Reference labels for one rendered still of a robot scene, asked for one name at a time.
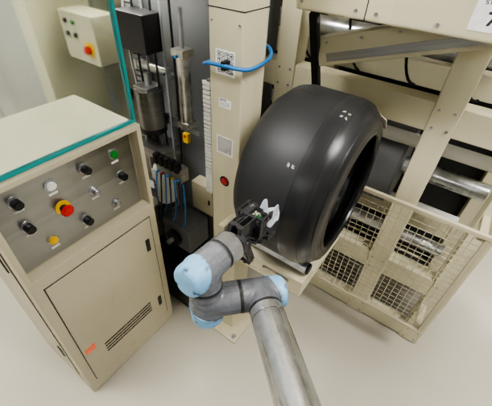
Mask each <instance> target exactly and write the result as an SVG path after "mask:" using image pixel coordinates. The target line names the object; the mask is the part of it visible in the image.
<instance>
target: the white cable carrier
mask: <svg viewBox="0 0 492 406"><path fill-rule="evenodd" d="M202 84H203V85H202V86H203V97H204V98H203V102H204V103H203V106H205V107H204V108H203V109H204V127H205V128H204V131H205V132H204V133H205V159H206V161H205V162H206V164H205V166H206V167H205V169H206V171H205V172H206V182H207V183H206V188H207V189H206V191H207V192H209V193H212V194H213V176H212V174H213V173H212V171H213V166H212V165H213V158H212V121H211V109H210V108H211V96H209V95H211V91H210V90H211V84H210V78H208V79H206V80H202ZM209 86H210V87H209Z"/></svg>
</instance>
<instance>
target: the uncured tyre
mask: <svg viewBox="0 0 492 406"><path fill-rule="evenodd" d="M301 90H303V91H301ZM305 91H307V92H309V93H307V92H305ZM313 93H314V94H313ZM315 94H317V95H315ZM318 95H320V96H318ZM343 110H348V111H349V112H350V113H352V114H353V116H352V117H351V118H350V120H349V121H348V122H346V121H344V120H343V119H341V118H338V117H337V116H338V115H339V114H340V112H342V111H343ZM382 131H383V120H382V117H381V115H380V113H379V112H378V109H377V107H376V105H375V104H374V103H372V102H371V101H369V100H367V99H365V98H364V97H359V96H355V95H353V94H349V93H344V92H342V91H338V90H335V89H330V88H327V87H324V86H321V85H315V84H312V85H298V86H296V87H295V88H293V89H291V90H290V91H288V92H287V93H285V94H284V95H282V96H281V97H279V98H278V99H276V100H275V101H274V102H273V103H272V104H271V105H270V106H269V107H268V109H267V110H266V111H265V112H264V114H263V116H262V117H261V118H260V119H259V120H258V123H257V124H256V126H255V127H254V129H253V131H252V133H251V135H250V137H249V139H248V141H247V143H246V146H245V148H244V150H243V153H242V157H241V159H240V162H239V165H238V170H237V173H236V177H235V181H234V210H235V213H236V217H237V211H238V207H240V206H241V205H243V204H244V203H246V202H247V201H248V200H250V203H252V202H255V203H257V204H259V206H258V207H260V206H261V204H262V202H263V200H264V199H267V204H268V208H271V207H276V206H277V205H279V220H278V224H277V227H276V232H275V234H274V235H273V236H272V237H271V238H269V239H268V241H267V240H264V241H263V242H262V243H261V244H260V243H259V244H260V245H262V246H264V247H266V248H267V249H269V250H271V251H274V252H275V253H276V254H278V255H281V256H283V257H284V258H285V259H288V260H290V261H292V262H294V263H300V264H304V263H310V262H313V261H317V260H318V259H321V258H322V257H323V256H324V255H325V254H326V252H327V251H328V250H329V248H330V247H331V246H332V245H333V244H334V242H335V241H336V239H337V237H338V236H339V234H340V233H341V231H342V230H343V228H344V227H345V224H346V223H347V221H348V220H349V218H350V216H351V214H352V212H353V210H354V208H355V206H356V204H357V203H358V200H359V198H360V196H361V195H362V191H363V189H364V188H365V186H366V182H367V181H368V178H369V176H370V172H371V170H372V167H373V165H374V161H375V158H376V155H377V153H378V148H379V145H380V142H381V138H382ZM287 160H290V161H293V162H295V163H297V165H296V169H295V171H294V172H291V171H289V170H287V169H285V168H284V166H285V164H286V162H287Z"/></svg>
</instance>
